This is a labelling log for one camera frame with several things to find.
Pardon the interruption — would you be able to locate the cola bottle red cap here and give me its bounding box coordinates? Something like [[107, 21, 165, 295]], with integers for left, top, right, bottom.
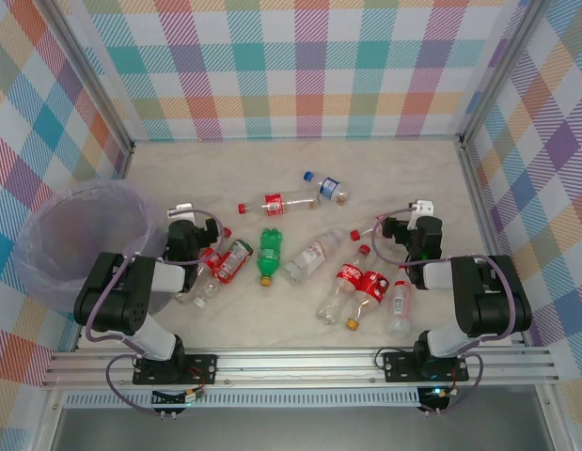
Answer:
[[174, 226, 233, 305], [316, 243, 372, 326]]

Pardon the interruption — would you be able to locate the crushed red label bottle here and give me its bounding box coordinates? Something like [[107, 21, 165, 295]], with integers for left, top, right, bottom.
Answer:
[[213, 238, 255, 286]]

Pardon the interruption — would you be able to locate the clear bottle white cap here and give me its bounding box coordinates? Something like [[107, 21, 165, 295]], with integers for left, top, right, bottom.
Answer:
[[191, 267, 222, 309]]

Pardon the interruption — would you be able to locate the cola bottle yellow cap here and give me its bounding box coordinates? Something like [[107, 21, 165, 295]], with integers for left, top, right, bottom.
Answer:
[[344, 270, 393, 333]]

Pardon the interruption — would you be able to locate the green bottle yellow cap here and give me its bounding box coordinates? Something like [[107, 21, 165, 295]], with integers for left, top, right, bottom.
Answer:
[[256, 226, 286, 288]]

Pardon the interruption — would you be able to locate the grey plastic waste bin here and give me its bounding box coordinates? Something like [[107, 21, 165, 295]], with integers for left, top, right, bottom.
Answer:
[[11, 178, 173, 315]]

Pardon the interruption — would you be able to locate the white milk drink bottle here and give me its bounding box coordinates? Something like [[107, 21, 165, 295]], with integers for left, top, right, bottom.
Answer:
[[385, 276, 413, 337]]

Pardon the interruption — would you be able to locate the long clear red label bottle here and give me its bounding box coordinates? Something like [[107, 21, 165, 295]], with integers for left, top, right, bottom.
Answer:
[[237, 186, 322, 219]]

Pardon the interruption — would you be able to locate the blue cap blue label bottle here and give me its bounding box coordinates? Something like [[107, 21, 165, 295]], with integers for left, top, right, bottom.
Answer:
[[303, 169, 352, 208]]

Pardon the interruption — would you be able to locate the clear bottle white red label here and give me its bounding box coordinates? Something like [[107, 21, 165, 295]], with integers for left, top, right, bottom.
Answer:
[[281, 228, 346, 287]]

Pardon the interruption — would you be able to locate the purple plastic bin liner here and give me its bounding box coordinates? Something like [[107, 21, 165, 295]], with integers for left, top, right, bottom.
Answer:
[[11, 178, 172, 311]]

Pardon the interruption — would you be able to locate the grey metal panel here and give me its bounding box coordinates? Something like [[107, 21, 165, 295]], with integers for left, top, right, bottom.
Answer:
[[50, 407, 555, 451]]

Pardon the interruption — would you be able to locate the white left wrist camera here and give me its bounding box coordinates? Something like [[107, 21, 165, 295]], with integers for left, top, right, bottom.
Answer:
[[166, 203, 197, 222]]

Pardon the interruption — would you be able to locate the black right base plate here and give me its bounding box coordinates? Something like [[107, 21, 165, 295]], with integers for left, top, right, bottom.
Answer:
[[382, 350, 470, 382]]

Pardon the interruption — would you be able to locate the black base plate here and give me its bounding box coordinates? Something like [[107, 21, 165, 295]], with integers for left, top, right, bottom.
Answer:
[[132, 352, 219, 386], [382, 350, 470, 382]]

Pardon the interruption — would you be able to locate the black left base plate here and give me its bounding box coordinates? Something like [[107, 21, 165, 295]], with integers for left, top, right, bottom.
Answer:
[[132, 352, 219, 386]]

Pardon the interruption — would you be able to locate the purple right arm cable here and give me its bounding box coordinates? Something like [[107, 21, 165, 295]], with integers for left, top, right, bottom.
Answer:
[[370, 206, 516, 417]]

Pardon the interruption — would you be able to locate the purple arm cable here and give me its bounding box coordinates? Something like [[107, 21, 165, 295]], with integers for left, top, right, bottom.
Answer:
[[85, 208, 226, 418], [370, 206, 516, 417]]

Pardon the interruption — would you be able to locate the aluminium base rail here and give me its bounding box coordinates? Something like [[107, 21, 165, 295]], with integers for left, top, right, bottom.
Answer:
[[40, 347, 559, 391]]

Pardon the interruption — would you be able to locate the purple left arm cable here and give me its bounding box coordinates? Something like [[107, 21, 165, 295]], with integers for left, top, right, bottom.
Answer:
[[85, 208, 226, 418]]

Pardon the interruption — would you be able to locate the aluminium upright frame post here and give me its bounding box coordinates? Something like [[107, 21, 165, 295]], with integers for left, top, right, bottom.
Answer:
[[39, 0, 137, 159], [457, 0, 553, 148]]

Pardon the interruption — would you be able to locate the slotted white cable duct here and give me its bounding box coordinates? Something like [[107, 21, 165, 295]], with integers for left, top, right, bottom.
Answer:
[[64, 392, 421, 409]]

